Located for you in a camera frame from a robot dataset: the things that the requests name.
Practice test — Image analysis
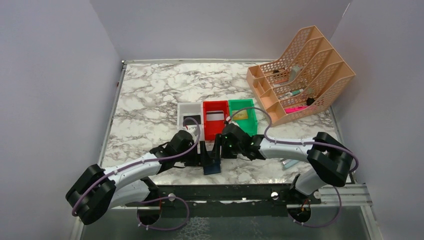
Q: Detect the green plastic bin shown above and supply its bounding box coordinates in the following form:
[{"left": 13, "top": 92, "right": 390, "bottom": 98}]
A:
[{"left": 228, "top": 98, "right": 258, "bottom": 136}]

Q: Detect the red plastic bin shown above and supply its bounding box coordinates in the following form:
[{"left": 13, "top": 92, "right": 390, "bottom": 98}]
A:
[{"left": 202, "top": 100, "right": 230, "bottom": 141}]

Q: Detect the white plastic bin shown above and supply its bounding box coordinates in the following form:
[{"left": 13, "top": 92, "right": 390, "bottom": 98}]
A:
[{"left": 176, "top": 101, "right": 205, "bottom": 141}]

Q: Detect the peach desk organizer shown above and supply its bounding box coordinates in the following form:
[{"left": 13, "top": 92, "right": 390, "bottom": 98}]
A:
[{"left": 246, "top": 25, "right": 356, "bottom": 126}]

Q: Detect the navy blue card holder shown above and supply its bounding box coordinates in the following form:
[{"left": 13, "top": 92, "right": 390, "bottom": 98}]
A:
[{"left": 203, "top": 162, "right": 222, "bottom": 176}]

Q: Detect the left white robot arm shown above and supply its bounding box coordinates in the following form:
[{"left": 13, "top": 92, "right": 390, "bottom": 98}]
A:
[{"left": 65, "top": 130, "right": 210, "bottom": 225}]

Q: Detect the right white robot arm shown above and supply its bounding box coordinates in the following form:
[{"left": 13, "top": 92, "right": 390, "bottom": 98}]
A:
[{"left": 214, "top": 123, "right": 354, "bottom": 199}]

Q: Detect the gold card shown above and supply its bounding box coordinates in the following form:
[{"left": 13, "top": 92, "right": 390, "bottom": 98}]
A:
[{"left": 232, "top": 110, "right": 249, "bottom": 121}]

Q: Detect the white grey card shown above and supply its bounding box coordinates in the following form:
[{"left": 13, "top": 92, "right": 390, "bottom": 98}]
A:
[{"left": 206, "top": 111, "right": 225, "bottom": 122}]

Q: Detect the black card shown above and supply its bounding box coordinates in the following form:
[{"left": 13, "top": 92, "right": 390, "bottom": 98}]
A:
[{"left": 182, "top": 114, "right": 202, "bottom": 126}]

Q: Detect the pink highlighter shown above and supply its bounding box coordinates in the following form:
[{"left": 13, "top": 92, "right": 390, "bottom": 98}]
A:
[{"left": 284, "top": 105, "right": 308, "bottom": 114}]

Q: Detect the green capped marker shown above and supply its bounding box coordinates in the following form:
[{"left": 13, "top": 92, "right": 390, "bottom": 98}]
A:
[{"left": 279, "top": 88, "right": 304, "bottom": 100}]

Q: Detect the black binder clip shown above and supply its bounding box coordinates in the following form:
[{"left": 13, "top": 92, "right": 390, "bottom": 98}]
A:
[{"left": 306, "top": 97, "right": 316, "bottom": 106}]

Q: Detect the grey eraser block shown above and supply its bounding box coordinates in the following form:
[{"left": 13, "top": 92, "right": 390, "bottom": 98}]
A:
[{"left": 288, "top": 64, "right": 304, "bottom": 83}]

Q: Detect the black front rail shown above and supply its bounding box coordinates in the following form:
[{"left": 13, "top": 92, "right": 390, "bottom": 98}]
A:
[{"left": 127, "top": 183, "right": 321, "bottom": 218}]

